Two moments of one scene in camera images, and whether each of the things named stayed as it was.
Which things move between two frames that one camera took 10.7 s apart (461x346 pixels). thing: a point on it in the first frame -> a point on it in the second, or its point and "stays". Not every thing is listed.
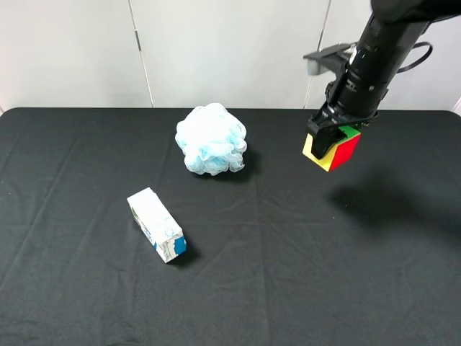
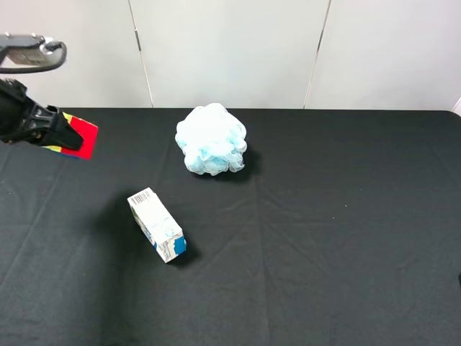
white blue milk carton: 158,224 stays
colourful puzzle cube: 339,154 -> 88,132
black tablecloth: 280,251 stays
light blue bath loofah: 212,140 stays
